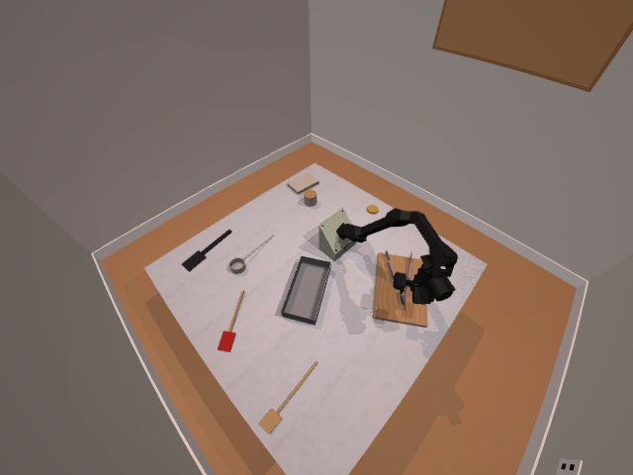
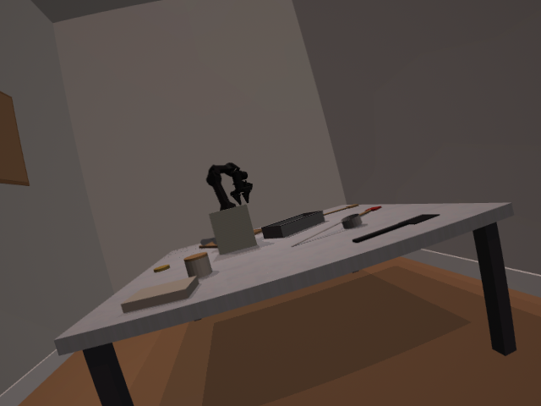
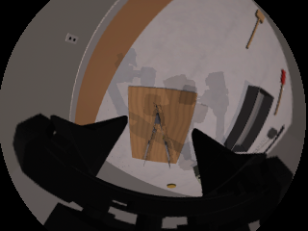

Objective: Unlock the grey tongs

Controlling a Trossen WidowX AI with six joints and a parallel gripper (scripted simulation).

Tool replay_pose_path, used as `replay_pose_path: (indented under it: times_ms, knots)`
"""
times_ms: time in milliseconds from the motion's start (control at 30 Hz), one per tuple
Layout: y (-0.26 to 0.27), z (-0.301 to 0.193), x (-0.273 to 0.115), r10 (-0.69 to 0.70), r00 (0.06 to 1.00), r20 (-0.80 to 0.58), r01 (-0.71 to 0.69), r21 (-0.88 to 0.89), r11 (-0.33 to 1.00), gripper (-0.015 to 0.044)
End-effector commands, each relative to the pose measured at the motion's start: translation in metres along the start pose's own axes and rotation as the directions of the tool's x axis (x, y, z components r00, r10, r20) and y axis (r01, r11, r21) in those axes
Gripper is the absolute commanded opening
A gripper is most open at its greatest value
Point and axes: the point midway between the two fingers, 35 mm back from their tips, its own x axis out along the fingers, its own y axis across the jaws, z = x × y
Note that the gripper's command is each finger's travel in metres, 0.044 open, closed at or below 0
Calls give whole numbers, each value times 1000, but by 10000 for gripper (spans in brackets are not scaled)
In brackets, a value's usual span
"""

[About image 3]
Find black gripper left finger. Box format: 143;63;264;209
50;115;127;177

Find brown wooden board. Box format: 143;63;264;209
127;86;197;164

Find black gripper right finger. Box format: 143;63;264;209
192;128;267;196

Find red spatula with wooden handle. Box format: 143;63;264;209
274;69;286;116

